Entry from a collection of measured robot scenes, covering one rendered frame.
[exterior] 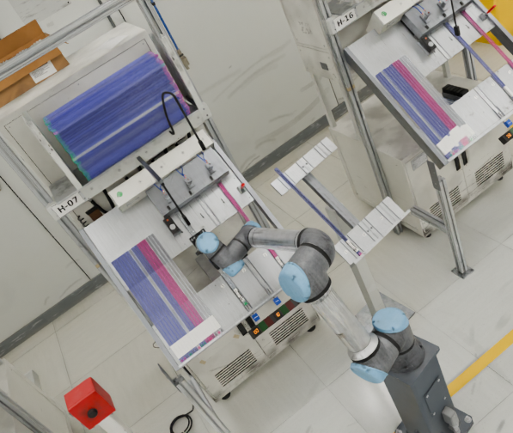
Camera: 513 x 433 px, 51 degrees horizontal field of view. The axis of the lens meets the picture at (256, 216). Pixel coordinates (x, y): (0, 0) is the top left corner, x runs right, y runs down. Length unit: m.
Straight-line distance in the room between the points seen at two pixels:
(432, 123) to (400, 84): 0.23
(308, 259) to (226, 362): 1.24
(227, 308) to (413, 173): 1.24
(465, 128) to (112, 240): 1.64
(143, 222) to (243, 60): 2.00
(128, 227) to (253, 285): 0.59
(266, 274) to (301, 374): 0.78
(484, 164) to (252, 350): 1.64
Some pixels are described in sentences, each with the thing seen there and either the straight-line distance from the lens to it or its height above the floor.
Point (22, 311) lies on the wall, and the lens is 4.25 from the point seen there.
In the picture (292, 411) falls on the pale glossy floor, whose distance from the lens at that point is 2.79.
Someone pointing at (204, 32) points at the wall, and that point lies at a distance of 3.88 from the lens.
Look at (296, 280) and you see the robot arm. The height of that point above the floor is 1.16.
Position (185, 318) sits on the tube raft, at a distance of 2.24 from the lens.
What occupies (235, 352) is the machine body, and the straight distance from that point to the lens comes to 2.77.
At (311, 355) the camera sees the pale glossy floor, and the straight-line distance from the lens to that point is 2.93.
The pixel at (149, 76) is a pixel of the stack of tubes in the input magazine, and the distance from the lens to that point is 2.19.
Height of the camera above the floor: 2.26
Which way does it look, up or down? 35 degrees down
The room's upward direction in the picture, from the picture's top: 29 degrees counter-clockwise
